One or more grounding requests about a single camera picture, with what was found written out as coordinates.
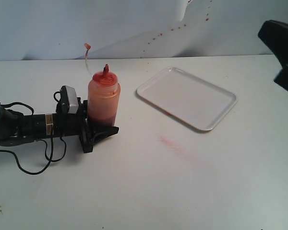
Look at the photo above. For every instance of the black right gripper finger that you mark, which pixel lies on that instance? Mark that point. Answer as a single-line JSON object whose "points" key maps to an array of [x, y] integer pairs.
{"points": [[274, 34]]}

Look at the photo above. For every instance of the red sauce squeeze bottle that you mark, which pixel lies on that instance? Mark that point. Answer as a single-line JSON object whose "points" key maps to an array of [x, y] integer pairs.
{"points": [[103, 96]]}

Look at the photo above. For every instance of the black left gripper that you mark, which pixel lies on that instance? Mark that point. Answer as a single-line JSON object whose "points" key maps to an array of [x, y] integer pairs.
{"points": [[59, 125]]}

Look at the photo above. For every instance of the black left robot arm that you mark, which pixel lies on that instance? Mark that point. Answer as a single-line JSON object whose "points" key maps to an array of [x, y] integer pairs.
{"points": [[17, 128]]}

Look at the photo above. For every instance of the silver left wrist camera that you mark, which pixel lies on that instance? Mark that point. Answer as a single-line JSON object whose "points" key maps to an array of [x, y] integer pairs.
{"points": [[68, 102]]}

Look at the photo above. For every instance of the white rectangular tray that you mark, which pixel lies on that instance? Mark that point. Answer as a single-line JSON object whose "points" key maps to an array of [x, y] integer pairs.
{"points": [[188, 98]]}

